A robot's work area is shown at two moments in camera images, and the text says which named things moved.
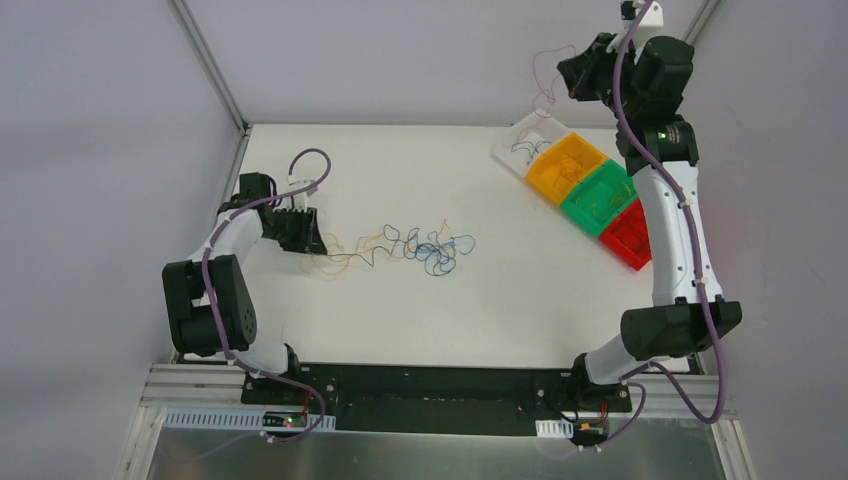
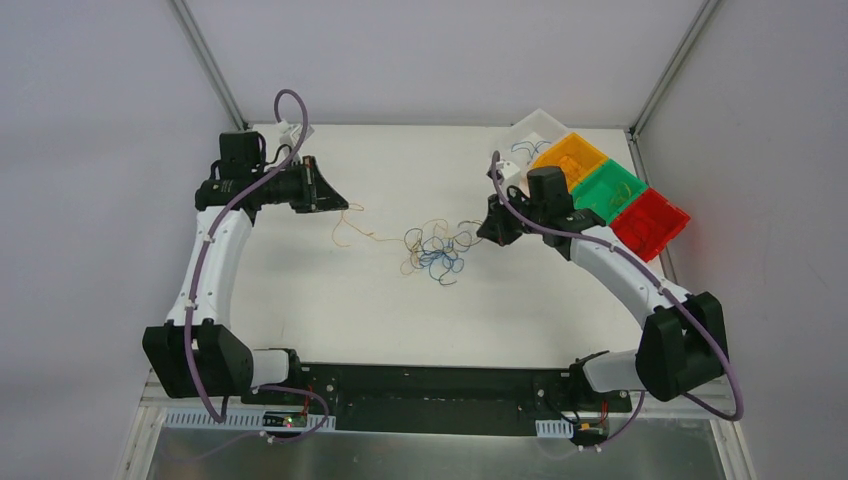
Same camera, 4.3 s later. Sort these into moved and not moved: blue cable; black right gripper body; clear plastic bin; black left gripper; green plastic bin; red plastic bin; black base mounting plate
Moved: black right gripper body; black left gripper
Not moved: blue cable; black base mounting plate; green plastic bin; red plastic bin; clear plastic bin
